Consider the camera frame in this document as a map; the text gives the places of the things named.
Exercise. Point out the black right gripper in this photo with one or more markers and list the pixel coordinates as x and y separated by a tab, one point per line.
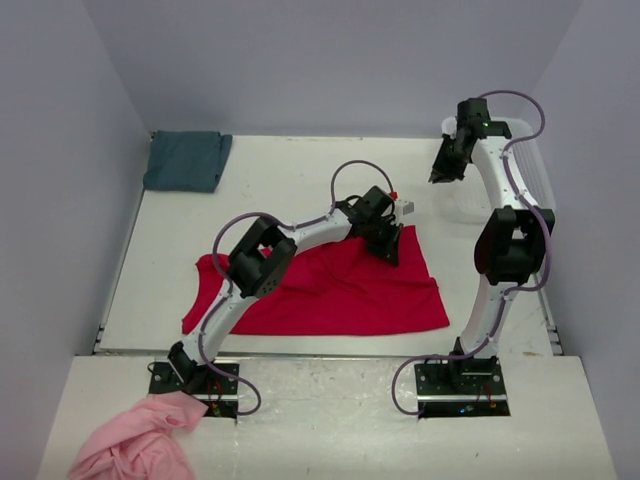
451	161

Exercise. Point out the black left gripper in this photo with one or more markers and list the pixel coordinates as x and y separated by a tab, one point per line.
388	242

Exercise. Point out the red t shirt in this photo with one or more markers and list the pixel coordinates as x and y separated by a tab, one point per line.
340	289

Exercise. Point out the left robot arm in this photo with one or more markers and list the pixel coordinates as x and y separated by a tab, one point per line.
260	260

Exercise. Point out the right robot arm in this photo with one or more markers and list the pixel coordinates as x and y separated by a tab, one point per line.
511	254

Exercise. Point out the white plastic basket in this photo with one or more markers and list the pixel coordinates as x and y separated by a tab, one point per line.
525	170

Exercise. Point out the folded grey-blue t shirt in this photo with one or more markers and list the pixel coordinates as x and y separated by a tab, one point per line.
186	161

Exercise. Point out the pink t shirt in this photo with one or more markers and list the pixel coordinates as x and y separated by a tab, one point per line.
138	443

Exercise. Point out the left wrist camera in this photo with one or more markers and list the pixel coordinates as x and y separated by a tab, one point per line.
401	207

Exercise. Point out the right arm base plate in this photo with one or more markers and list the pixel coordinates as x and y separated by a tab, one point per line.
472	387

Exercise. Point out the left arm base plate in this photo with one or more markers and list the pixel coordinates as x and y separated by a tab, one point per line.
217	392

